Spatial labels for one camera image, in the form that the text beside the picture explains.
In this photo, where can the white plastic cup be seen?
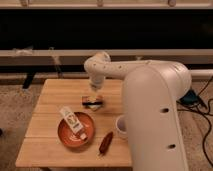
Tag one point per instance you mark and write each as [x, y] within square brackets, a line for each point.
[121, 127]

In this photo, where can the blue power adapter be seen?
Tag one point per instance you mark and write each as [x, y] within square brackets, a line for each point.
[189, 98]

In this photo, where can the white sponge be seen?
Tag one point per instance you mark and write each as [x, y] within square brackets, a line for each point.
[95, 106]

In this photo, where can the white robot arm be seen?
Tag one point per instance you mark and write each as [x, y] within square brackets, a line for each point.
[150, 91]

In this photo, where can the white carton box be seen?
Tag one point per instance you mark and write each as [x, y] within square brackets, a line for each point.
[73, 122]

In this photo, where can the brown dried chili pepper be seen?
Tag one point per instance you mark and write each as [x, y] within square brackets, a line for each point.
[105, 143]

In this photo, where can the wooden table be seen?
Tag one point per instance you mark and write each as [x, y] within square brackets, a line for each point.
[41, 146]

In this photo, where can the orange bowl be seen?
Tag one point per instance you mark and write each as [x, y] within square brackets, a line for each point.
[69, 139]

